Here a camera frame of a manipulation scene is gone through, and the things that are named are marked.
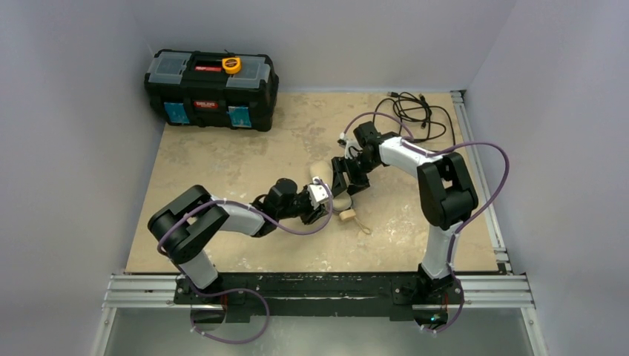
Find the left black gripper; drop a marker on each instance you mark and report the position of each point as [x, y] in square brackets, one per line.
[314, 211]

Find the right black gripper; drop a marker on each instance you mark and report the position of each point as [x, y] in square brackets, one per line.
[354, 166]

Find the beige umbrella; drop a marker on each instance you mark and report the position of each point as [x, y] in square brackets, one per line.
[342, 204]

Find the black plastic toolbox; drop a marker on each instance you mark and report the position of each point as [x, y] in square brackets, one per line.
[190, 88]

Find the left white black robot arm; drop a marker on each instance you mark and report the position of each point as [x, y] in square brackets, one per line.
[187, 224]

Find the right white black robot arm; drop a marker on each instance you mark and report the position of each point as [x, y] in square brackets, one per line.
[447, 194]

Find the yellow tape measure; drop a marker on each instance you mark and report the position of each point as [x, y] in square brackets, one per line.
[232, 65]

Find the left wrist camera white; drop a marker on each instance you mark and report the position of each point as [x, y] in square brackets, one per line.
[319, 195]

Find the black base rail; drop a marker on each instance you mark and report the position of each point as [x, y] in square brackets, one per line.
[397, 296]

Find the aluminium frame rail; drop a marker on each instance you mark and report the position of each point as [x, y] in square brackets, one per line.
[481, 290]

